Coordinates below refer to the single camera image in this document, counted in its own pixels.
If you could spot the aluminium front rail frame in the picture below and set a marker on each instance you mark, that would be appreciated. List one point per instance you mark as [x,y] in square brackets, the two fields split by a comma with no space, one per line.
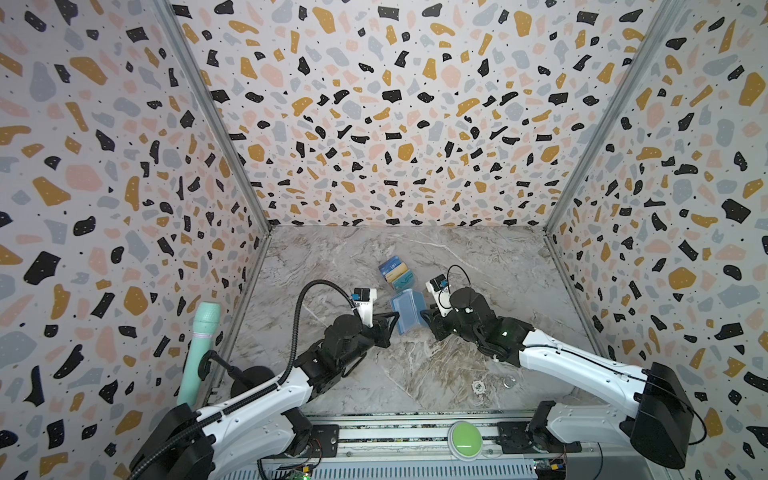
[416,446]

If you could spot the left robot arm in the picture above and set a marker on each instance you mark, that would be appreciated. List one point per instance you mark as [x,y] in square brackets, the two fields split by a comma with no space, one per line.
[264,421]

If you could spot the white poker chip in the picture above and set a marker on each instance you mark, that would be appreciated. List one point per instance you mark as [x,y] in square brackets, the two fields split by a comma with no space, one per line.
[478,387]

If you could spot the green push button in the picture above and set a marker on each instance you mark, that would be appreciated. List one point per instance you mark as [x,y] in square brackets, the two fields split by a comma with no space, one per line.
[465,441]

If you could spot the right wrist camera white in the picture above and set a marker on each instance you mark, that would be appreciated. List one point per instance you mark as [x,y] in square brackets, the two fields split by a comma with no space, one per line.
[438,288]

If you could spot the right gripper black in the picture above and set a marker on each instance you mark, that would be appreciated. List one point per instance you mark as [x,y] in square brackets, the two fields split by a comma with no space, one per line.
[438,315]

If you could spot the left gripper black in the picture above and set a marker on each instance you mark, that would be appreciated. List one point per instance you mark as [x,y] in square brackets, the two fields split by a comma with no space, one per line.
[381,324]

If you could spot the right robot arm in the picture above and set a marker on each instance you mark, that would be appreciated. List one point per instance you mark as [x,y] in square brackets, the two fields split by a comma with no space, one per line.
[644,408]

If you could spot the mint green cylinder handle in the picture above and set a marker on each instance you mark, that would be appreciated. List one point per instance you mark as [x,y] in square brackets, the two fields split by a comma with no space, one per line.
[204,327]

